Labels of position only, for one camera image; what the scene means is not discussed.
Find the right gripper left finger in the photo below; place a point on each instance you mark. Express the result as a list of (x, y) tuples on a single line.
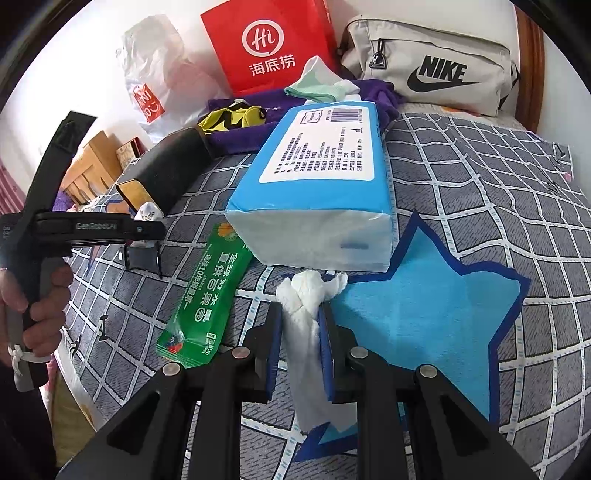
[(263, 342)]

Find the blue felt star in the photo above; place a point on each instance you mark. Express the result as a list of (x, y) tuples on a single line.
[(430, 308)]

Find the beige Nike waist bag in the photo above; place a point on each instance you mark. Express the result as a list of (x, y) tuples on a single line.
[(430, 65)]

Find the blue tissue pack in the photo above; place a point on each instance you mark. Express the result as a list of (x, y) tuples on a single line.
[(319, 204)]

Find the orange felt star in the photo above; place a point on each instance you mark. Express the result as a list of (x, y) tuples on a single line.
[(117, 206)]

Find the white tissue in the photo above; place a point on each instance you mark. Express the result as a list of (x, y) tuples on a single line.
[(300, 298)]

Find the pink striped curtain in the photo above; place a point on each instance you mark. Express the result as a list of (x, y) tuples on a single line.
[(11, 197)]

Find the wooden headboard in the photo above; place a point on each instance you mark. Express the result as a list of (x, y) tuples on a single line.
[(532, 71)]

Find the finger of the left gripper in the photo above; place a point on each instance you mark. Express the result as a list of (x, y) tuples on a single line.
[(143, 258)]

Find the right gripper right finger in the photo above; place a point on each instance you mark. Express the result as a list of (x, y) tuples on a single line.
[(341, 382)]

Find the white strawberry snack packet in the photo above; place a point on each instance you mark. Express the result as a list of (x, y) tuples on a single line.
[(148, 211)]

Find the white and mint sock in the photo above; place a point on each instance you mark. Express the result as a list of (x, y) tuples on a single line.
[(318, 84)]

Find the purple fleece towel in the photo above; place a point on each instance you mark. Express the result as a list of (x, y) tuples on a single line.
[(286, 114)]

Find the white plastic shopping bag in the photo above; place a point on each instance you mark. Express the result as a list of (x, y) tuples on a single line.
[(169, 87)]

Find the yellow and black pouch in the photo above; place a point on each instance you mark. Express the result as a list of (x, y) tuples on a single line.
[(237, 115)]

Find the person's left hand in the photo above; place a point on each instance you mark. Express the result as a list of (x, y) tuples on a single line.
[(44, 336)]

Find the grey plaid bed sheet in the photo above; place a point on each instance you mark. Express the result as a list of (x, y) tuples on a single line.
[(491, 193)]

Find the red paper shopping bag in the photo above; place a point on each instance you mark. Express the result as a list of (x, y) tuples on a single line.
[(263, 45)]

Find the dark green hardcover book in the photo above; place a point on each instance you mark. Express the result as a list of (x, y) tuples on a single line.
[(166, 171)]

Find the green snack sachet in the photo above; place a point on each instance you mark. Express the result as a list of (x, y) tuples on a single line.
[(195, 329)]

